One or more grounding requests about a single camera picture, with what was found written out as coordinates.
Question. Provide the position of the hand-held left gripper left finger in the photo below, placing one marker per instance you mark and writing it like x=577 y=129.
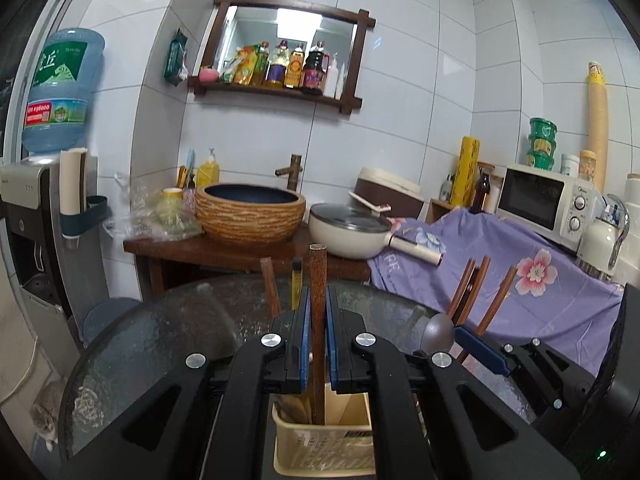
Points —
x=303 y=350

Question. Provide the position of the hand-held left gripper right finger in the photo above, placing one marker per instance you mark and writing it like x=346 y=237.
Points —
x=334 y=350

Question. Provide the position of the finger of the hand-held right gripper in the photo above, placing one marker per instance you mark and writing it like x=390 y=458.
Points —
x=482 y=349

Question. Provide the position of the black gold-tipped chopstick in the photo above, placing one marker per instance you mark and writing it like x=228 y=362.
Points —
x=297 y=285

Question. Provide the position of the beige perforated utensil holder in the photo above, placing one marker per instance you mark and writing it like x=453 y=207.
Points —
x=320 y=450

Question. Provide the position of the purple floral cloth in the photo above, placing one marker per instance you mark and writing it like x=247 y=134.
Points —
x=500 y=240

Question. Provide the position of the cream pan with glass lid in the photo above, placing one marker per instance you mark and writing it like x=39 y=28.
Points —
x=345 y=240

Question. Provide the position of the wooden washstand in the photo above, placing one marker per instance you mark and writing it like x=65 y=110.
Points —
x=200 y=255

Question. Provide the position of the woven pattern sink basin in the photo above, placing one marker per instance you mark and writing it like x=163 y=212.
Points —
x=250 y=220

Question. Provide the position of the white rice paddle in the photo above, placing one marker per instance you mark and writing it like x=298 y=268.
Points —
x=367 y=203

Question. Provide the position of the white microwave oven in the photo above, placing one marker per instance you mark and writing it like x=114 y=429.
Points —
x=530 y=200

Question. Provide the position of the brown glass bottle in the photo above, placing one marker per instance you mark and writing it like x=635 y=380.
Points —
x=481 y=192

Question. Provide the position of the white electric kettle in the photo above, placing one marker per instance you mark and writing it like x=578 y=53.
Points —
x=597 y=240

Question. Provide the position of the small clear bottle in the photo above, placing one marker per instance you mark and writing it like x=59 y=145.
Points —
x=447 y=189

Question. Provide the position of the brown white rice cooker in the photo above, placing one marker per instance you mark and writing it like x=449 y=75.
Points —
x=395 y=192

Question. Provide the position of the yellow wrap roll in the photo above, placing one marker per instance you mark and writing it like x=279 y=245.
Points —
x=466 y=170

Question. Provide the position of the bronze faucet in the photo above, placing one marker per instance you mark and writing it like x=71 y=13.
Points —
x=292 y=170

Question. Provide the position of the grey blue round stool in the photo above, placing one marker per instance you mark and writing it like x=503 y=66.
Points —
x=112 y=317

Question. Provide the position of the yellow soap dispenser bottle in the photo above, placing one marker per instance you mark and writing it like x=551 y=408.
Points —
x=207 y=172

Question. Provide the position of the yellow cup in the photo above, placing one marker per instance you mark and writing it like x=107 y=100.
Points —
x=172 y=196

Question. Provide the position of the yellow lid jar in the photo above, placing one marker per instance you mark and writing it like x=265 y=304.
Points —
x=588 y=167

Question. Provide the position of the toothbrushes in cup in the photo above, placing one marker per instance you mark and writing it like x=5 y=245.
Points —
x=186 y=175

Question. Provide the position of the stacked green noodle cups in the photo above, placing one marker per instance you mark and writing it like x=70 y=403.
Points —
x=542 y=145

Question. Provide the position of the clear plastic bag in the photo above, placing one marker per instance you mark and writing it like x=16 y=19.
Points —
x=135 y=215

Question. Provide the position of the grey white cat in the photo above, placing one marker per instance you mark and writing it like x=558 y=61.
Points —
x=47 y=415

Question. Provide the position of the white squeeze bottle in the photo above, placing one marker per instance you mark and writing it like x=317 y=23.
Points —
x=337 y=77

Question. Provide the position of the yellow label bottle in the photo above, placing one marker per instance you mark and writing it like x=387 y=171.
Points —
x=295 y=67

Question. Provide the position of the cooking oil bottle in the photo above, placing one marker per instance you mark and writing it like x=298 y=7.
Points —
x=276 y=67

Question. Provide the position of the green bottle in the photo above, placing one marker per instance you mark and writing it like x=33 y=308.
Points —
x=261 y=65

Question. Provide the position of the yellow green seasoning packet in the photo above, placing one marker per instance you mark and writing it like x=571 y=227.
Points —
x=240 y=67

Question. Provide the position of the pink bowl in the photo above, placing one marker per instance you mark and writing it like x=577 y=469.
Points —
x=209 y=75

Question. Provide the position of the grey water dispenser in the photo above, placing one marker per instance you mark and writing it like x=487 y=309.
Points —
x=30 y=220

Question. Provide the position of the green hanging packet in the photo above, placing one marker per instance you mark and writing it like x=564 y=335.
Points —
x=176 y=57

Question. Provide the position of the wooden framed mirror shelf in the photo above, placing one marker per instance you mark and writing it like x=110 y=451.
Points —
x=212 y=40

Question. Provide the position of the blue water jug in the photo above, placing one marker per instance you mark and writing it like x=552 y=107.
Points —
x=60 y=95

